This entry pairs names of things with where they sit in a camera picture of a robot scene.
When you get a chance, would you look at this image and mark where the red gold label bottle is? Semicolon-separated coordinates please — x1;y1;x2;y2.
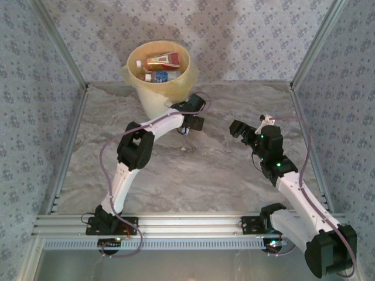
135;52;180;71

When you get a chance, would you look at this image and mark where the yellow bin liner bag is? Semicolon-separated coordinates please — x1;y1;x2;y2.
121;40;200;101

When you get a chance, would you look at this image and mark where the white plastic bin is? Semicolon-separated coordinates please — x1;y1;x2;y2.
137;87;178;118

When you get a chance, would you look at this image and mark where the right controller board green light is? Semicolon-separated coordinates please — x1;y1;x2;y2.
262;237;289;253

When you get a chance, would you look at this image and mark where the grey metal panel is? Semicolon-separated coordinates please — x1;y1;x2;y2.
37;248;352;281

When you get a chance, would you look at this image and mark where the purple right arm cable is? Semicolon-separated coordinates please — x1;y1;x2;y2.
268;115;357;278

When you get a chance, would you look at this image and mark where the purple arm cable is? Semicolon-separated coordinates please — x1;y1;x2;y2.
268;115;357;278
99;91;214;220

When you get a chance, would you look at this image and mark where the aluminium side frame rail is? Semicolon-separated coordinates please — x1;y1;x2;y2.
37;86;89;214
288;83;336;214

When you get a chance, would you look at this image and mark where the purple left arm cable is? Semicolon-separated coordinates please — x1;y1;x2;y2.
99;91;214;220

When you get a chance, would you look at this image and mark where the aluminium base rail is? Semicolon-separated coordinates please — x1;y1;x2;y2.
32;212;349;238

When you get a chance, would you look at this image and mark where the aluminium frame post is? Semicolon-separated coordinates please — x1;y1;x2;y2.
29;0;89;90
289;0;349;88

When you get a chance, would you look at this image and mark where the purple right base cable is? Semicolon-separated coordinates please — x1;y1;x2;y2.
267;239;297;258

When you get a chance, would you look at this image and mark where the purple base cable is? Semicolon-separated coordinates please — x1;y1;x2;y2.
267;239;297;258
99;224;144;259

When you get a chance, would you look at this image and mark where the grey slotted cable duct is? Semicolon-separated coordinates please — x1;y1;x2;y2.
43;237;284;251

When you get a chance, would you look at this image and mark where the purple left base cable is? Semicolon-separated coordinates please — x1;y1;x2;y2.
99;224;144;259

